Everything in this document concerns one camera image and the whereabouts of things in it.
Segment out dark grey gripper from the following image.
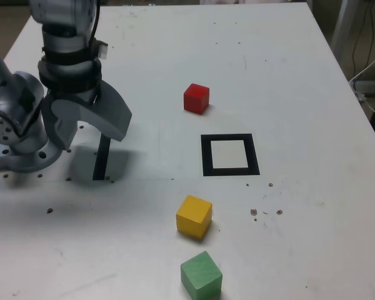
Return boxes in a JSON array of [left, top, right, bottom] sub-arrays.
[[41, 79, 133, 151]]

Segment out red cube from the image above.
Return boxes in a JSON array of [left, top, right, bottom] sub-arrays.
[[183, 82, 211, 116]]

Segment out yellow cube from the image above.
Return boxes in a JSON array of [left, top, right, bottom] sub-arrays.
[[176, 194, 213, 241]]

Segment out green cube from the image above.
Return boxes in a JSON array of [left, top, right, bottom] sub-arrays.
[[180, 250, 223, 300]]

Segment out black tape square outline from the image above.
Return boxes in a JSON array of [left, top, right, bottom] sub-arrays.
[[201, 133, 261, 178]]

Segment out black tape strip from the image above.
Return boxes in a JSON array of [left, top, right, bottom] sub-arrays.
[[92, 132, 113, 181]]

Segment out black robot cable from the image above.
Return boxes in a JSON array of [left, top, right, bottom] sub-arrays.
[[89, 0, 109, 60]]

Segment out white metal post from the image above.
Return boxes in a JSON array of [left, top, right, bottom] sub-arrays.
[[330, 0, 356, 60]]

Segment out white cable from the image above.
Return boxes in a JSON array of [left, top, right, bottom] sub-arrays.
[[349, 46, 375, 116]]

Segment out thin black hanging cable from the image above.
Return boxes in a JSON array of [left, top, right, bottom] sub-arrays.
[[351, 0, 375, 79]]

